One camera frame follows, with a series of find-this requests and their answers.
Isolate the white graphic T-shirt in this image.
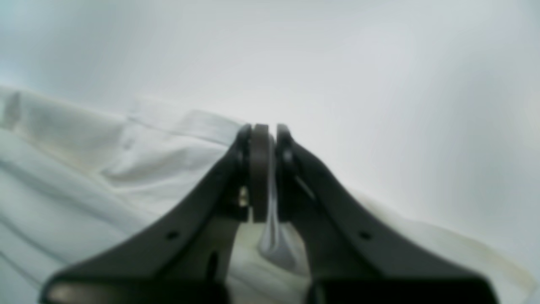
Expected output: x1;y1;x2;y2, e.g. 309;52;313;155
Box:
1;85;539;304

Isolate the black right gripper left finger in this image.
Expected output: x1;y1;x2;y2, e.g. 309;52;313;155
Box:
40;124;270;304

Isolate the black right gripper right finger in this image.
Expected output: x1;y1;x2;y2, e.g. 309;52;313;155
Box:
276;125;498;304

